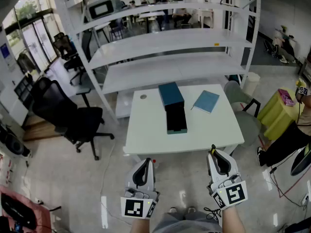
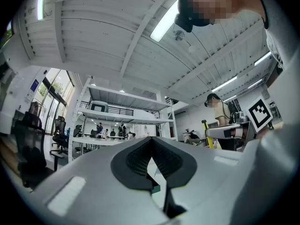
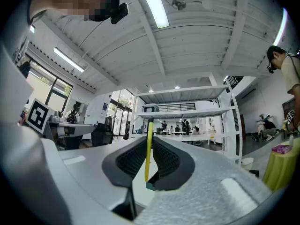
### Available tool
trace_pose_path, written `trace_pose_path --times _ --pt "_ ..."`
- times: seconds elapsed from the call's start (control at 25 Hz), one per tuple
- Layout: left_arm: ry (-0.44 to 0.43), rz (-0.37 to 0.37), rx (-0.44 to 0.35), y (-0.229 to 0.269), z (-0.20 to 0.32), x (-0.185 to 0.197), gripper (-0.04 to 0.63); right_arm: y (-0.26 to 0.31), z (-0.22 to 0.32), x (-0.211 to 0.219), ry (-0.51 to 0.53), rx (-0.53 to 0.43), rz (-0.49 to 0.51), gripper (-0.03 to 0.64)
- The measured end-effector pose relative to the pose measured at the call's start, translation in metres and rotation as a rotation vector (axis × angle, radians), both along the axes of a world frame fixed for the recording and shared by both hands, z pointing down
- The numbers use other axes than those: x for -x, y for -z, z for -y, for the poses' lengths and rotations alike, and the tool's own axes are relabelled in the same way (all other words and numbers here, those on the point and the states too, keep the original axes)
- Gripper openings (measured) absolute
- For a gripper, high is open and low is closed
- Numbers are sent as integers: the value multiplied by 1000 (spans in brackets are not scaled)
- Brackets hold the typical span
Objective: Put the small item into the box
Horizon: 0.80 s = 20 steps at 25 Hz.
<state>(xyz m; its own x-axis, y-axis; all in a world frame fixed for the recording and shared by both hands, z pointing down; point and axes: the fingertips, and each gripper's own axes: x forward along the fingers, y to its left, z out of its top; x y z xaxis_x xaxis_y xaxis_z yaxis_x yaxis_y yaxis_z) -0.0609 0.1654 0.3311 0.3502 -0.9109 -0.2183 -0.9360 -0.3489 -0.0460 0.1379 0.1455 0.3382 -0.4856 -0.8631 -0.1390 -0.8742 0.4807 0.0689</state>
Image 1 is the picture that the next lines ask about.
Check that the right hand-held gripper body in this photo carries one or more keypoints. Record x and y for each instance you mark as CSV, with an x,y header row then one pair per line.
x,y
233,193

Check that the grey-green armchair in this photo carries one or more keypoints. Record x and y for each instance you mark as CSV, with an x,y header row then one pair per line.
x,y
245,125

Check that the wooden shelf cabinet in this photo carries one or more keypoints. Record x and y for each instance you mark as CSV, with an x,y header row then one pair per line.
x,y
306,69

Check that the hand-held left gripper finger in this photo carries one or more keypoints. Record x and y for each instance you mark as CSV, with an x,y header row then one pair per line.
x,y
131,178
151,176

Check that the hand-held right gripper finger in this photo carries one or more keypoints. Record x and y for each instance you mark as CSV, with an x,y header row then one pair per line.
x,y
232,162
212,166

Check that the black mesh office chair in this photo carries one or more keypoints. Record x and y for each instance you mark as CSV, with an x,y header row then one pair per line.
x,y
63,46

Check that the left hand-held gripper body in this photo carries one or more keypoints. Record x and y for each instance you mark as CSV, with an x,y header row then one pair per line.
x,y
136,206

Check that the black drawer unit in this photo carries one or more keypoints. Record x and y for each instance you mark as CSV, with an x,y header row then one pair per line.
x,y
23,88

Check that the blue wall poster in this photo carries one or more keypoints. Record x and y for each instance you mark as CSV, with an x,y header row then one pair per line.
x,y
5,51

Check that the person's left shoe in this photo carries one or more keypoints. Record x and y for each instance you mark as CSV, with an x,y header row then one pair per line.
x,y
173,210

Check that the black round speaker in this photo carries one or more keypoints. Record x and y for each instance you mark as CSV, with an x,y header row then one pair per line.
x,y
14,145

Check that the person's right forearm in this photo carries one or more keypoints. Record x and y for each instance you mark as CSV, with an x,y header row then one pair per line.
x,y
233,222

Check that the person's left forearm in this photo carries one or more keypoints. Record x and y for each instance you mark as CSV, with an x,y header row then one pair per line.
x,y
143,227

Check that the white cylindrical bin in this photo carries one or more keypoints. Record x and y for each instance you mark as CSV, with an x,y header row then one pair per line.
x,y
251,82

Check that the blue notebook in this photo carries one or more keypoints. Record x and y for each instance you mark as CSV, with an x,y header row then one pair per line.
x,y
206,101

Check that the yellow-green side table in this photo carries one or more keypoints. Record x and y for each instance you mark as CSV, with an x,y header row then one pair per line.
x,y
277,118

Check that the round grey table grommet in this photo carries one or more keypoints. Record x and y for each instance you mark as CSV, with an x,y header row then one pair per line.
x,y
143,96

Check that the coat rack with clothes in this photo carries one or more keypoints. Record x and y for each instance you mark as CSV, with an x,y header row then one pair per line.
x,y
25,63

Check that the white table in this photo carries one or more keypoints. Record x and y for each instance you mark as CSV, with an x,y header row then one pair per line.
x,y
213,130

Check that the pink mat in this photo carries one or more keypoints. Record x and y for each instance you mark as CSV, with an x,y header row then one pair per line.
x,y
41,217

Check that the black bag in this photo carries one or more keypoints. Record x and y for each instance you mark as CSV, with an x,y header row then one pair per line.
x,y
17,212

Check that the yellow flower bunch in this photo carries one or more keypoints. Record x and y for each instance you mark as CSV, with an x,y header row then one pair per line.
x,y
300,82

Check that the white dresser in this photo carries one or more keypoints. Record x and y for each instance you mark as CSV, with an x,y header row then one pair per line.
x,y
206,13

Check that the person's right shoe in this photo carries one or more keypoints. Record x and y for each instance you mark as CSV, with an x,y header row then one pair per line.
x,y
191,210

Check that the white power strip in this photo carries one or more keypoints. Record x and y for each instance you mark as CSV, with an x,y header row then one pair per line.
x,y
305,199

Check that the person's shoe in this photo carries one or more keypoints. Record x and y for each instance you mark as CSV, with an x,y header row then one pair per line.
x,y
191,210
173,210

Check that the white metal shelving rack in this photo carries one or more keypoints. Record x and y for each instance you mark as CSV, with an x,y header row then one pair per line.
x,y
170,40

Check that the teal gift box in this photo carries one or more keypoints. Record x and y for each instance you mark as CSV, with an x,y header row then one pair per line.
x,y
171,94

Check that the person's grey shirt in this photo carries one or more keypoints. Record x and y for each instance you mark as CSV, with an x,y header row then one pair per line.
x,y
184,224

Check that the glass door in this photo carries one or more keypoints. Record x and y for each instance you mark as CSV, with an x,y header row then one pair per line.
x,y
41,40

